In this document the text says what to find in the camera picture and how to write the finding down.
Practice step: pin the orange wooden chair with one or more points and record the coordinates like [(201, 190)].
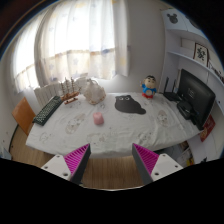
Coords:
[(23, 114)]

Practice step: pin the cartoon boy figurine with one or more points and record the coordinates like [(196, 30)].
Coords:
[(149, 87)]

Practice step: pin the white wall shelf unit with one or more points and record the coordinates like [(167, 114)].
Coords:
[(180, 40)]

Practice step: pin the black cat-shaped mouse pad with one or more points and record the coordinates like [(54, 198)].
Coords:
[(126, 104)]

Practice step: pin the black wifi router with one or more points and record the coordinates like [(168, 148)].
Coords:
[(171, 96)]

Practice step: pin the red booklet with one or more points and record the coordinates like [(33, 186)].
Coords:
[(208, 127)]

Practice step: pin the white sheer curtain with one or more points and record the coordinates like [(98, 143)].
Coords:
[(70, 39)]

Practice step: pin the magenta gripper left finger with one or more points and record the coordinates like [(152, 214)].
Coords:
[(70, 167)]

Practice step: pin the black computer monitor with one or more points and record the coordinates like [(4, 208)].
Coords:
[(197, 99)]

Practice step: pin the wooden model sailing ship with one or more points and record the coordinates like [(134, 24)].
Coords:
[(70, 91)]

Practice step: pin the black keyboard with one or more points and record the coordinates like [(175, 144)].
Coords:
[(47, 111)]

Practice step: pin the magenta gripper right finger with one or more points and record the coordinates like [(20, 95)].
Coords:
[(153, 166)]

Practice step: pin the framed picture on shelf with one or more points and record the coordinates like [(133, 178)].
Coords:
[(201, 54)]

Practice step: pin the white radiator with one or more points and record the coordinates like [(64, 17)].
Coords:
[(44, 94)]

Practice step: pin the white patterned tablecloth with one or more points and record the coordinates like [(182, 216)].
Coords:
[(72, 126)]

